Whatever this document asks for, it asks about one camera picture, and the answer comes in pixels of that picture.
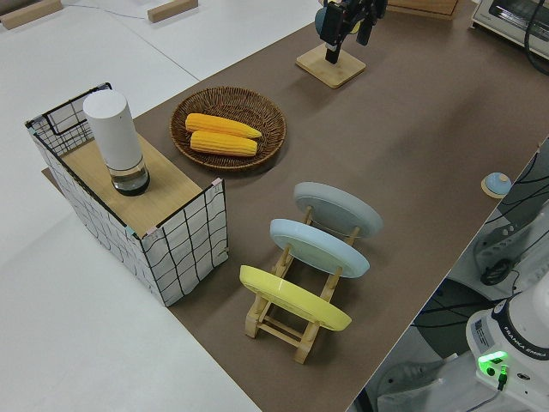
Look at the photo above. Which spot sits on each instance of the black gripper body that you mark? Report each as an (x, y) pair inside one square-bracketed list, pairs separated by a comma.
[(356, 4)]

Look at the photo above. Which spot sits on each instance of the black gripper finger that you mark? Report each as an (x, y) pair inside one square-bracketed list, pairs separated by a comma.
[(366, 28), (333, 26)]

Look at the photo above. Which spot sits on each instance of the gray round plate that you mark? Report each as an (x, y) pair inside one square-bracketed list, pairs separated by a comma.
[(339, 210)]

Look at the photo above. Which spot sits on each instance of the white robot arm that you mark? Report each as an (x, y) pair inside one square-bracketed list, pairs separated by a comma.
[(523, 343)]

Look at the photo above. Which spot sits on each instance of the light blue round plate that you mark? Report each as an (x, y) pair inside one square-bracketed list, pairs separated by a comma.
[(317, 249)]

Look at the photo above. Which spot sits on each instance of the yellow round plate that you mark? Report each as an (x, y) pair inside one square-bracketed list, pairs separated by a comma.
[(296, 300)]

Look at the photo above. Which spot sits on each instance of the low wooden plate rack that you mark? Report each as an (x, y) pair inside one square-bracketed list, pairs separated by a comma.
[(305, 347)]

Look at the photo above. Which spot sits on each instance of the dark blue mug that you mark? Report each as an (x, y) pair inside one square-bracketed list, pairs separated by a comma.
[(319, 21)]

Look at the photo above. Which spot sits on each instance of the wooden mug tree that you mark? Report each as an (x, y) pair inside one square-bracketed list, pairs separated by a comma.
[(339, 70)]

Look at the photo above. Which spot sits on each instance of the wooden drawer cabinet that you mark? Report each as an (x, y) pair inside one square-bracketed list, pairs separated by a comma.
[(420, 8)]

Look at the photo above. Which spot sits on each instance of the brown table mat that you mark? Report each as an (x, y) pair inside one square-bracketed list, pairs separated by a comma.
[(386, 150)]

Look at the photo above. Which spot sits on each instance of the brown wicker basket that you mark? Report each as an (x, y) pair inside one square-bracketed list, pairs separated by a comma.
[(231, 101)]

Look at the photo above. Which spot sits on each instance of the white toaster oven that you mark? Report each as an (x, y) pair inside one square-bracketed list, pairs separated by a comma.
[(497, 17)]

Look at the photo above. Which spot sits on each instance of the yellow corn cob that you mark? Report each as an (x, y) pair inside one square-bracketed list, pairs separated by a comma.
[(223, 143), (223, 125)]

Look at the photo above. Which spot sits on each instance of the wooden block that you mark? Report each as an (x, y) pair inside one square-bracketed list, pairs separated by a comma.
[(25, 15), (171, 10)]

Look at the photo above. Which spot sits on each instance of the white cylinder bottle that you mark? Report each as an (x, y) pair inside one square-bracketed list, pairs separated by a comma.
[(113, 133)]

